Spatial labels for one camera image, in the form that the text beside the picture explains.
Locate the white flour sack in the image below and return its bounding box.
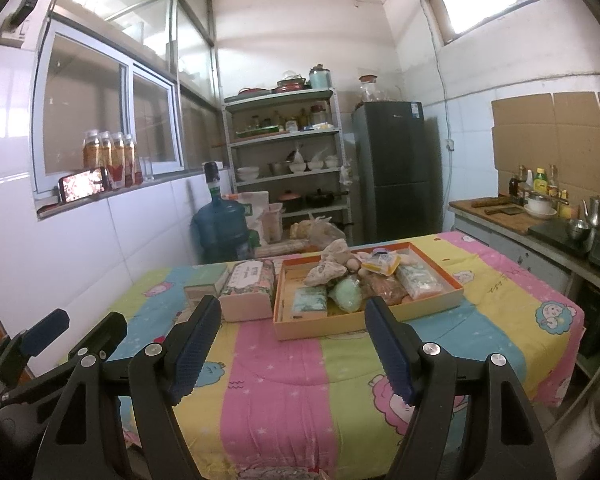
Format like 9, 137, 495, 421
234, 190, 272, 243

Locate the leopard print plush bear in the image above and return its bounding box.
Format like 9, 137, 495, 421
362, 274, 406, 307

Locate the green floral tissue pack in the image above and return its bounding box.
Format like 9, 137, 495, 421
396, 261, 444, 302
290, 287, 329, 322

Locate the yellow and white packet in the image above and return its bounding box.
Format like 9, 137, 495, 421
361, 249, 402, 277

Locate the pot with red lid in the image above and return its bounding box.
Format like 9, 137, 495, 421
279, 189, 307, 213

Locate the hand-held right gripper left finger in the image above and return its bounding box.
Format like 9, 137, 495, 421
32, 295, 223, 480

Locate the glass jar with brown lid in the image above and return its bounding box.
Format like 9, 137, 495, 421
358, 74, 382, 104

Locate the black wok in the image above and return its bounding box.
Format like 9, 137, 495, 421
305, 188, 352, 209

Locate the blue water jug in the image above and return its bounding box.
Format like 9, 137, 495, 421
191, 195, 252, 262

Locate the black wall device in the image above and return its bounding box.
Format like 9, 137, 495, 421
7, 0, 40, 27

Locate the sage green box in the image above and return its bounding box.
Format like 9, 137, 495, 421
183, 264, 231, 307

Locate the cardboard wall sheet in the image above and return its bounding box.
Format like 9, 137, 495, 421
490, 91, 600, 203

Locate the mint green bagged sponge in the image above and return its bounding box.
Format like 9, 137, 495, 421
328, 276, 364, 314

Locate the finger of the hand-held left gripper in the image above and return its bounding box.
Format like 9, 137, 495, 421
2, 312, 129, 407
0, 308, 71, 392

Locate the grey kitchen counter cabinet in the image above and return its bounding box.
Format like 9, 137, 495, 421
448, 197, 600, 311

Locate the striped cartoon bedsheet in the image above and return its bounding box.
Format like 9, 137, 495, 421
55, 230, 586, 480

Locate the dark grey refrigerator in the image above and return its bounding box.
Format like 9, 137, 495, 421
351, 101, 444, 244

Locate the translucent plastic tub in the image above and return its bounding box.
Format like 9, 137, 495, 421
263, 202, 286, 243

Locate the teal canister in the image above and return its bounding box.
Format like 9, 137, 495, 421
308, 63, 334, 90

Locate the grey metal shelf rack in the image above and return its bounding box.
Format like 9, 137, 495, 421
221, 87, 355, 243

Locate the beige plush toy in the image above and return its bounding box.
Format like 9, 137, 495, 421
321, 238, 352, 267

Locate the long noodle package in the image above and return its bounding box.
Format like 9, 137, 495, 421
254, 239, 307, 259

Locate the plastic bag of vegetables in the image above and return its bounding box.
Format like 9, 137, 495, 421
289, 214, 349, 250

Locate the black water pump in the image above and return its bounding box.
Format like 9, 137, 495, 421
202, 161, 223, 201

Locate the smartphone with lit screen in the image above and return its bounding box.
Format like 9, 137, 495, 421
58, 166, 109, 206

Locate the metal kettle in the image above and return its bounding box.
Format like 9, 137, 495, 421
581, 195, 600, 229

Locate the white plastic jug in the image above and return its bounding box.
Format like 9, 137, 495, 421
572, 379, 600, 443

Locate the black induction cooker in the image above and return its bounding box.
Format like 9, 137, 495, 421
526, 219, 597, 257

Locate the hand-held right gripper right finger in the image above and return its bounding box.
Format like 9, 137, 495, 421
364, 296, 556, 480

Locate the aluminium sliding window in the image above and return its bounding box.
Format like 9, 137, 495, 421
31, 24, 187, 197

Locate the white enamel bowl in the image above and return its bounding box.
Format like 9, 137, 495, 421
523, 194, 559, 222

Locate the red pan with glass lid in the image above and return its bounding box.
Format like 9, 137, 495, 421
274, 73, 309, 94

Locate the small steel bowl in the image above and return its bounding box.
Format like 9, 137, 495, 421
565, 218, 593, 242

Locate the floral tissue box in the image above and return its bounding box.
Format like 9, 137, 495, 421
218, 258, 277, 323

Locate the shallow orange cardboard box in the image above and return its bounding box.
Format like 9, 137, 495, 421
271, 241, 466, 342

